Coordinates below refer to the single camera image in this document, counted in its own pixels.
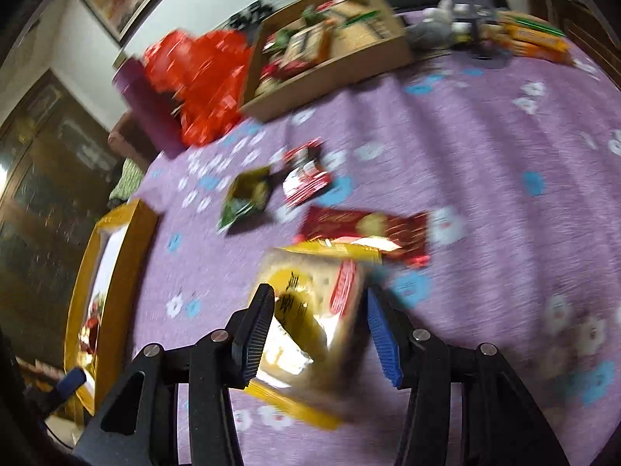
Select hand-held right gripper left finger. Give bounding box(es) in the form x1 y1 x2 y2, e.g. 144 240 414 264
73 284 276 466

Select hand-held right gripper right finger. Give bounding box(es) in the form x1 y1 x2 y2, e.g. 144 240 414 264
367 286 571 466

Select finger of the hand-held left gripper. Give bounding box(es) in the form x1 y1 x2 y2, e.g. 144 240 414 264
46 368 88 411

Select clear cracker packet yellow label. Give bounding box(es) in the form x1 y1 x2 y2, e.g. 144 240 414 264
245 238 384 430

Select yellow cardboard box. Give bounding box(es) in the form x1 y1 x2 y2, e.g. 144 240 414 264
63 198 160 418

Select long brown red snack packet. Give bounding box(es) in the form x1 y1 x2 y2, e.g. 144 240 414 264
296 205 432 270

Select green pea snack packet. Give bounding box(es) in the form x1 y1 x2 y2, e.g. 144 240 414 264
217 165 273 235

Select red white snack packet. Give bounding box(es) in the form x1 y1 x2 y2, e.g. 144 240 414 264
281 161 335 209

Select dark wooden cabinet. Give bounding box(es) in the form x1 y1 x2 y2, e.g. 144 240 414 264
0 69 124 370

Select dark red snack packet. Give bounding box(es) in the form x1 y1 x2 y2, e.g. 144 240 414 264
283 138 325 166

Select green striped cloth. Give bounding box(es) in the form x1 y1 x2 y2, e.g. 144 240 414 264
108 158 145 209

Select purple floral tablecloth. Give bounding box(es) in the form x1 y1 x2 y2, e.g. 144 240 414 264
131 5 621 466

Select maroon chair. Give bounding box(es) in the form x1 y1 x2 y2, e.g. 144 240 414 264
108 111 151 168

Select purple cylinder container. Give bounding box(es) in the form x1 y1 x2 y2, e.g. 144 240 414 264
113 57 184 158

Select wooden tray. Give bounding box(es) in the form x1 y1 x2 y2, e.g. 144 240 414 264
239 0 414 123

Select red plastic bag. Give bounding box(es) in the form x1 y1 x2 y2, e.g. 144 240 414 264
143 29 254 147

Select pile of assorted snack packets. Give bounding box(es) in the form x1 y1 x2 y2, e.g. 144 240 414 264
255 0 389 95

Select grey phone stand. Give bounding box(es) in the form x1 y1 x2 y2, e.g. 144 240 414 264
456 12 510 61

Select grey white bundle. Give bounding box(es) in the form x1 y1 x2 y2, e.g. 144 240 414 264
405 0 481 50

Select green orange snack packet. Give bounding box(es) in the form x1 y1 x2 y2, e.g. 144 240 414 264
497 10 566 37

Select wooden side cabinet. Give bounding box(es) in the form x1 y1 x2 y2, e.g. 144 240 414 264
526 0 621 73

